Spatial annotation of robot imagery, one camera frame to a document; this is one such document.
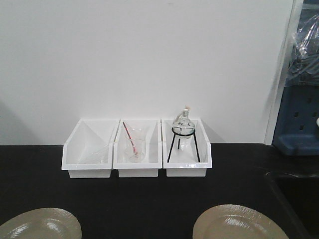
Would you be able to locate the beige round plate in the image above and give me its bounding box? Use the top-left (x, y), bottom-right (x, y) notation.
top-left (0, 208), bottom-right (82, 239)
top-left (192, 204), bottom-right (288, 239)

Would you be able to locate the round glass flask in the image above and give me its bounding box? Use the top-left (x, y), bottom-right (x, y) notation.
top-left (172, 108), bottom-right (195, 139)

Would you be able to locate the glass beaker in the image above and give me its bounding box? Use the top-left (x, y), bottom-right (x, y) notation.
top-left (124, 129), bottom-right (146, 163)

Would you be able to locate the middle white storage bin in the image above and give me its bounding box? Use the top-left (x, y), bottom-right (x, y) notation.
top-left (113, 119), bottom-right (162, 178)

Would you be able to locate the white storage bin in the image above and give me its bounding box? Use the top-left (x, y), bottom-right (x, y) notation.
top-left (61, 119), bottom-right (120, 179)
top-left (161, 119), bottom-right (212, 177)
top-left (113, 119), bottom-right (162, 178)

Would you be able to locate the red white stirring rod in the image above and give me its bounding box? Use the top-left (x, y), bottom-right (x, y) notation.
top-left (123, 122), bottom-right (139, 157)

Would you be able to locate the right white storage bin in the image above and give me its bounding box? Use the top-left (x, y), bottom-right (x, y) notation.
top-left (161, 119), bottom-right (212, 177)

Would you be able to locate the glass funnel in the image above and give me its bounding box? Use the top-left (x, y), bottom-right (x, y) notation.
top-left (77, 144), bottom-right (109, 164)

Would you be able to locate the left white storage bin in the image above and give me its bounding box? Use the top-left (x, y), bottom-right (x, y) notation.
top-left (61, 119), bottom-right (120, 179)

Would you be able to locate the blue grey pegboard rack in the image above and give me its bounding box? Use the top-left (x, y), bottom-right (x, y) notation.
top-left (272, 0), bottom-right (319, 156)

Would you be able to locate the clear plastic bag of tubes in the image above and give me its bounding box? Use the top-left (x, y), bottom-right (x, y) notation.
top-left (285, 0), bottom-right (319, 87)

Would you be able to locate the black sink basin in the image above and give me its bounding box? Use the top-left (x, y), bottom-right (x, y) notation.
top-left (265, 169), bottom-right (319, 239)

